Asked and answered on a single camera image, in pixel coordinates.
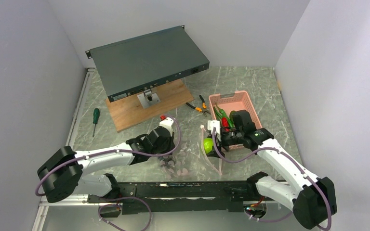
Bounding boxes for brown wooden board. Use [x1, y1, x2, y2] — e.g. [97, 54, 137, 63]
[106, 79, 194, 132]

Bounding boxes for aluminium frame rail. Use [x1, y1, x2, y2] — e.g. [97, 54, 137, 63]
[31, 68, 95, 231]

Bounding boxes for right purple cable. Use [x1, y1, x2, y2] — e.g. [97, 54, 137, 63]
[211, 127, 333, 231]

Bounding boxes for dark grey rack server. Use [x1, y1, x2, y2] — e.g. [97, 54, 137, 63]
[86, 26, 210, 103]

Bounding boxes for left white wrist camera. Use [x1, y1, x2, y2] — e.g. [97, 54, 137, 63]
[159, 115, 174, 136]

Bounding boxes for green fake apple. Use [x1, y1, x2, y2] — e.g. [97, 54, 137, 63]
[203, 138, 213, 156]

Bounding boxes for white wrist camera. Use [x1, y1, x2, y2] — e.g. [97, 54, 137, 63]
[159, 115, 174, 136]
[207, 120, 221, 141]

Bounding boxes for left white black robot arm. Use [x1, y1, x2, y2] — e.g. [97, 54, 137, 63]
[35, 126, 182, 203]

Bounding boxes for orange black pliers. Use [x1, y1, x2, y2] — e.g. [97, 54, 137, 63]
[186, 95, 211, 117]

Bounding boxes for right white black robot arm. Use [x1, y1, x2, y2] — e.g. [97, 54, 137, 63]
[204, 110, 337, 231]

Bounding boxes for red fake chili pepper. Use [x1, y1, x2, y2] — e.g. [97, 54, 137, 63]
[221, 117, 231, 131]

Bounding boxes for orange fake fruit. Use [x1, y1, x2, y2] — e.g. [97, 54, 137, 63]
[229, 110, 236, 123]

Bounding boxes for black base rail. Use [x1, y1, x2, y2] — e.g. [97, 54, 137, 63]
[87, 181, 269, 215]

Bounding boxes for green fake bean pod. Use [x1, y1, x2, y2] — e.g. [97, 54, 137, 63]
[213, 106, 222, 122]

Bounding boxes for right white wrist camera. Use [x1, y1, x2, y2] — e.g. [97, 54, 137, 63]
[207, 120, 221, 141]

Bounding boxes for clear zip top bag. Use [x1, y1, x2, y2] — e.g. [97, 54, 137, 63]
[158, 125, 223, 181]

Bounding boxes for metal bracket with knob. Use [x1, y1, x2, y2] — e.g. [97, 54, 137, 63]
[137, 89, 161, 109]

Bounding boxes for green handled screwdriver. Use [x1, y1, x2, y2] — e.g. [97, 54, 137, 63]
[92, 108, 100, 137]

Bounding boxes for pink perforated plastic basket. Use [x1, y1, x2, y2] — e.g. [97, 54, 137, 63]
[209, 91, 262, 151]

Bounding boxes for green fake chili pepper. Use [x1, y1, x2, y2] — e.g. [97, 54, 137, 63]
[215, 103, 231, 124]

